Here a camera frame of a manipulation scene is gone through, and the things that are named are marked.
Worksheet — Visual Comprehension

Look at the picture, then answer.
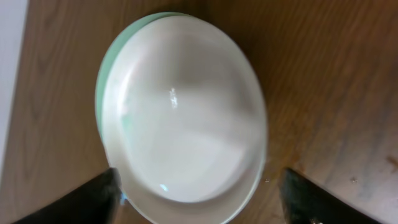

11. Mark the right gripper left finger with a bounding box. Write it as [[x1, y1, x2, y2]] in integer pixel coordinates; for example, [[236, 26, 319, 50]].
[[14, 168, 121, 224]]

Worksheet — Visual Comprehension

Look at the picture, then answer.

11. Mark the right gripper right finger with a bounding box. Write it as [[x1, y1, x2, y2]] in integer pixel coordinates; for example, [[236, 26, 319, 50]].
[[279, 168, 381, 224]]

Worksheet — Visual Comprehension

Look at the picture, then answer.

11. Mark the white plate with green stain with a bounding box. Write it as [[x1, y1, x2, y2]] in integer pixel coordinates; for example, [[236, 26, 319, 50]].
[[101, 14, 269, 224]]

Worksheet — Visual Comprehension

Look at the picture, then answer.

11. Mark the mint plate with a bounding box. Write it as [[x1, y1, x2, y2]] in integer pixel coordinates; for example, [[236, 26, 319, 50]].
[[95, 11, 268, 224]]

